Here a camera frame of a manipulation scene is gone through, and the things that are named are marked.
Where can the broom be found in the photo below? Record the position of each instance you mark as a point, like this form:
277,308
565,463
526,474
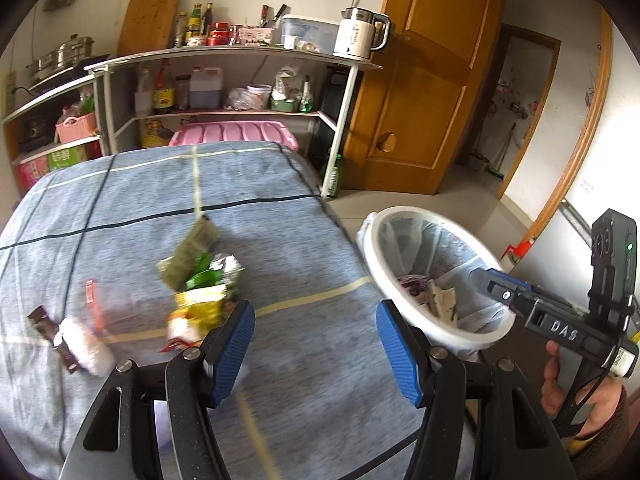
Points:
500,160

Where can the brown snack wrapper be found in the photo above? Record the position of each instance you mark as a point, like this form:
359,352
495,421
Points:
42,320

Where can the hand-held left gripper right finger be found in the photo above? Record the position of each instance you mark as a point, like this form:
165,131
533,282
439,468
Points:
400,355

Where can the white food bag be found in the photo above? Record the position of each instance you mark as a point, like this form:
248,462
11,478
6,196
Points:
287,82

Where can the kitchen knife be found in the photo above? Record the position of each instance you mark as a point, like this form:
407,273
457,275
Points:
279,15
264,16

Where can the red tin can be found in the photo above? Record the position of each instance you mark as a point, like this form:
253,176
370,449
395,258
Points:
218,35

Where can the black induction cooker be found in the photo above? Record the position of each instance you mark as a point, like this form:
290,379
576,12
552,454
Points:
55,82

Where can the white power strip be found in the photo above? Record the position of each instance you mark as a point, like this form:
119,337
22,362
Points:
10,92

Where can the red plastic stool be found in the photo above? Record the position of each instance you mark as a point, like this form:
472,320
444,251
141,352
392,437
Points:
521,251

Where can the green basket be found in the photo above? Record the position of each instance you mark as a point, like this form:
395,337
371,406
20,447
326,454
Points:
284,106

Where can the wooden door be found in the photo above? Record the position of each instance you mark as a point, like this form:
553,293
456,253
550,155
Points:
425,110

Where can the white foam fruit net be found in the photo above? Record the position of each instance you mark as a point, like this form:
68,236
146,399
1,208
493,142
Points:
87,352

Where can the pink woven basket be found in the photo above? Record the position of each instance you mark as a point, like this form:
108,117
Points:
76,127

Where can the person's right forearm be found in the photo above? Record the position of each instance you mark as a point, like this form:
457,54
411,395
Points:
610,455

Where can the white plastic tub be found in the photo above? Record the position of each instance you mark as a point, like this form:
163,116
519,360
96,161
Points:
259,96

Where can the green soda bottle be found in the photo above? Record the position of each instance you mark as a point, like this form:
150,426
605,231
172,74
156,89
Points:
334,177

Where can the pink utensil basket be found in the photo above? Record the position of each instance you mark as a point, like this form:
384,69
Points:
256,36

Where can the steel steamer pot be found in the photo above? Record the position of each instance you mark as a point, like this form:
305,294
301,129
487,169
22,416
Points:
65,55

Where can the clear cup with red rim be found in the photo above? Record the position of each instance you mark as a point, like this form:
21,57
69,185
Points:
92,305

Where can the white jug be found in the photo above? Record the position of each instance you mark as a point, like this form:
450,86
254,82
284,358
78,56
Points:
206,89

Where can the pink lidded storage bin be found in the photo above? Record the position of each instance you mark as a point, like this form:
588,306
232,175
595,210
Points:
230,134

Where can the dark sauce bottle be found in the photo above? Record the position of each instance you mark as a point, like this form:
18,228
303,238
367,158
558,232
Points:
207,20
194,25

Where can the red green carton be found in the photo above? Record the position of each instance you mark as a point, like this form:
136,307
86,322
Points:
60,160

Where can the clear plastic storage box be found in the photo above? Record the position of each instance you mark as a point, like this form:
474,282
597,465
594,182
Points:
310,35

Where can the soy sauce bottle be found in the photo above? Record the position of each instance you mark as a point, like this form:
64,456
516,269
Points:
163,90

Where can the white trash bin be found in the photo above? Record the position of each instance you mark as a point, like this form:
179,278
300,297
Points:
380,285

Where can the white electric kettle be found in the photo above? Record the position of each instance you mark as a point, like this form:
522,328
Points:
355,35

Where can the large metal shelf rack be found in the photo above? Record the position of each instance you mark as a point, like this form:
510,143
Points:
120,100

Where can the yellow oil bottle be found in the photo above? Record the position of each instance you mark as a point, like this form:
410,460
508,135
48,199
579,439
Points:
156,134

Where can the person's right hand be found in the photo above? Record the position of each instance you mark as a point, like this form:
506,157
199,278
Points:
551,375

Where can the olive green snack wrapper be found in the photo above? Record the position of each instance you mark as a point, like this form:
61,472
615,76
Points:
192,247

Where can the small seasoning bottle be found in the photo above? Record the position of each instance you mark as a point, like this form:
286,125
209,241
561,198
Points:
181,30

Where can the purple milk carton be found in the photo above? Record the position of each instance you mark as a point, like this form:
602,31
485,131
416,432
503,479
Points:
412,286

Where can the wooden cutting board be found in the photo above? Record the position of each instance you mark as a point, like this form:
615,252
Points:
150,20

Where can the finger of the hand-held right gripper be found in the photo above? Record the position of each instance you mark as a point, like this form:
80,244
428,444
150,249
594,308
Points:
500,292
515,280

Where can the silver green snack wrapper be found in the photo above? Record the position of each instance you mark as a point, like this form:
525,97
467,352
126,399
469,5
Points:
222,270

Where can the green white bottle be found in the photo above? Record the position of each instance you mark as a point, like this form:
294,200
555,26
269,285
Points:
306,97

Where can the dark jar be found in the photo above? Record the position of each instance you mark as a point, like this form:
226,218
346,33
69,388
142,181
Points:
183,92

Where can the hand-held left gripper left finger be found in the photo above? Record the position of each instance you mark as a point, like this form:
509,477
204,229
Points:
232,355

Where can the small black appliance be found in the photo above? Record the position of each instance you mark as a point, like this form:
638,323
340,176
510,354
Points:
35,134

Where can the small red wrapper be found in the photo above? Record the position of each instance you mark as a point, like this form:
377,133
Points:
177,345

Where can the clear plastic bottle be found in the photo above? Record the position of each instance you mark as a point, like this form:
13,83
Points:
143,92

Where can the crumpled plastic bag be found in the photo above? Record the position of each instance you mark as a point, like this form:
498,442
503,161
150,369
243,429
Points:
236,100

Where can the small metal shelf rack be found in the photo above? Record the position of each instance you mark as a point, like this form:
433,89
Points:
50,99

